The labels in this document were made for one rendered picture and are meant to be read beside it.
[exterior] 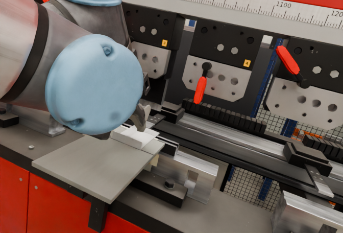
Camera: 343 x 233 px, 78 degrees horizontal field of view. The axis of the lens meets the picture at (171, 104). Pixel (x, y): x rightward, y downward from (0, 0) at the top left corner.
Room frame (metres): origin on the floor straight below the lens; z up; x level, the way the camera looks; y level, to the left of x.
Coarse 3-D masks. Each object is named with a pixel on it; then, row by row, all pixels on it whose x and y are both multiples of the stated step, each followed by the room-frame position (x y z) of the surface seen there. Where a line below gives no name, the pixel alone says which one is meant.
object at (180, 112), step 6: (168, 102) 0.85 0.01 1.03; (162, 108) 0.78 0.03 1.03; (168, 108) 0.77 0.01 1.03; (174, 108) 0.79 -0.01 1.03; (180, 108) 0.82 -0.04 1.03; (150, 114) 0.78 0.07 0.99; (156, 114) 0.75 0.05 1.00; (162, 114) 0.77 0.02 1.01; (168, 114) 0.76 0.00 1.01; (174, 114) 0.76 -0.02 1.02; (180, 114) 0.80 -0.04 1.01; (150, 120) 0.68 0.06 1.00; (156, 120) 0.70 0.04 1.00; (168, 120) 0.76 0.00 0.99; (174, 120) 0.75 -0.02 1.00; (150, 126) 0.63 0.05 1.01
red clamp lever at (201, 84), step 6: (204, 66) 0.47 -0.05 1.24; (210, 66) 0.47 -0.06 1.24; (204, 72) 0.48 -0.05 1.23; (204, 78) 0.47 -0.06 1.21; (198, 84) 0.48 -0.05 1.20; (204, 84) 0.47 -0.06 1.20; (198, 90) 0.47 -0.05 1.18; (204, 90) 0.48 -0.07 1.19; (198, 96) 0.47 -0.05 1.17; (198, 102) 0.47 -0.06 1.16
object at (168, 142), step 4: (124, 124) 0.61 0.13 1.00; (156, 136) 0.58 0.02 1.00; (160, 136) 0.59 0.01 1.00; (160, 140) 0.56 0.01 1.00; (164, 140) 0.58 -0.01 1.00; (168, 140) 0.58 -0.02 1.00; (168, 144) 0.55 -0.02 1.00; (172, 144) 0.56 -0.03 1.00; (176, 144) 0.57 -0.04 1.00; (164, 148) 0.55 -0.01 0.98; (168, 148) 0.55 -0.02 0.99; (172, 148) 0.55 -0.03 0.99; (176, 148) 0.55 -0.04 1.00; (164, 152) 0.55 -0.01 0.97; (168, 152) 0.55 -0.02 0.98; (172, 152) 0.55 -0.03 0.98; (176, 152) 0.56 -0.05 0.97
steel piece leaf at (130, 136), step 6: (114, 132) 0.51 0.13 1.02; (126, 132) 0.56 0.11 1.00; (132, 132) 0.56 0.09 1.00; (138, 132) 0.57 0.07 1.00; (144, 132) 0.58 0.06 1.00; (114, 138) 0.50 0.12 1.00; (120, 138) 0.50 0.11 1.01; (126, 138) 0.49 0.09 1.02; (132, 138) 0.49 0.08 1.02; (138, 138) 0.54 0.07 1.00; (144, 138) 0.54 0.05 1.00; (150, 138) 0.55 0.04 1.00; (132, 144) 0.49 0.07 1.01; (138, 144) 0.48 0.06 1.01; (144, 144) 0.51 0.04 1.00
